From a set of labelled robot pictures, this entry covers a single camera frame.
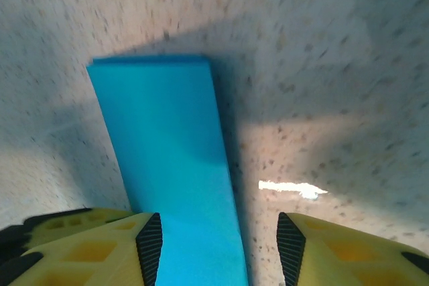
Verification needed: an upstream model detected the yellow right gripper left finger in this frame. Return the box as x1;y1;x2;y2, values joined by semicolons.
0;212;164;286

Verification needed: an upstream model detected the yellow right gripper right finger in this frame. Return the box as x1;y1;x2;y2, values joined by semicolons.
276;211;429;286

